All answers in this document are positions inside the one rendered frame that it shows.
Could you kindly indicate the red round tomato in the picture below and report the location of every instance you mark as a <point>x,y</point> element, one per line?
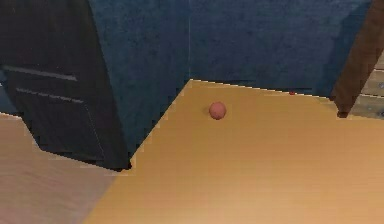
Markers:
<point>217,110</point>

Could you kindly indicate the wooden table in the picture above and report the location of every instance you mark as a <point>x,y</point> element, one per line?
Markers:
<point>253,160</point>

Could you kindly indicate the small red object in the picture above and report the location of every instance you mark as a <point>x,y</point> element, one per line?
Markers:
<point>292,93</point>

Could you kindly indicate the pale wooden drawer cabinet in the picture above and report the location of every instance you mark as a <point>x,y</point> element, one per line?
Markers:
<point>371,96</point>

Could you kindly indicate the brown wooden post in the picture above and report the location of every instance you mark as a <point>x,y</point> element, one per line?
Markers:
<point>358,66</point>

